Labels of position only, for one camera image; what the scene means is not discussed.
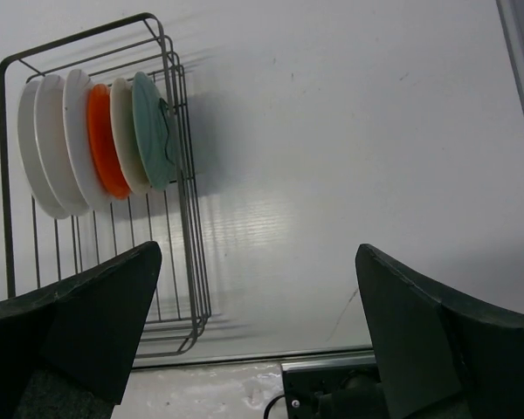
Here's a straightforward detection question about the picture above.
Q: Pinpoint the orange plate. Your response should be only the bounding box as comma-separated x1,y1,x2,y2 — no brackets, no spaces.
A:
86,84,130,200

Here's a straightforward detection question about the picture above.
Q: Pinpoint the green plate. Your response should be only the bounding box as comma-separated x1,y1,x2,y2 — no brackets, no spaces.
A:
132,72,178,191

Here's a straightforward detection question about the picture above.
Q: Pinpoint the white plate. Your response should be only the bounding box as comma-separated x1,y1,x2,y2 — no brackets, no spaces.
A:
34,74,89,216
62,69,111,211

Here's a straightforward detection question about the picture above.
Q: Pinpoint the grey wire dish rack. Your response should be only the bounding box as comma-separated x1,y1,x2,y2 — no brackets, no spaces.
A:
0,12,212,364

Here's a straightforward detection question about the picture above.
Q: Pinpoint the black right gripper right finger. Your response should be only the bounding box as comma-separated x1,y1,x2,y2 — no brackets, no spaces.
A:
355,244,524,418

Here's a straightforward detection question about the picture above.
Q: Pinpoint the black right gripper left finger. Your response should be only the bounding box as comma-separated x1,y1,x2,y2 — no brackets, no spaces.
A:
0,241,162,418

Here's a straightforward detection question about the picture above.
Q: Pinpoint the white plate outermost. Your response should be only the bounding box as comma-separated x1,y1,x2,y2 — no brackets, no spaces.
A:
17,80,69,219

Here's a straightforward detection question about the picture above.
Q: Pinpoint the black base mount right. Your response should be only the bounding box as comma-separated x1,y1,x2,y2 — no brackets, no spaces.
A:
263,351,390,418

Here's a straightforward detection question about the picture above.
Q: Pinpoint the cream plate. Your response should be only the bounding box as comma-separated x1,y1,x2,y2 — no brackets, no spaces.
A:
110,78,151,195

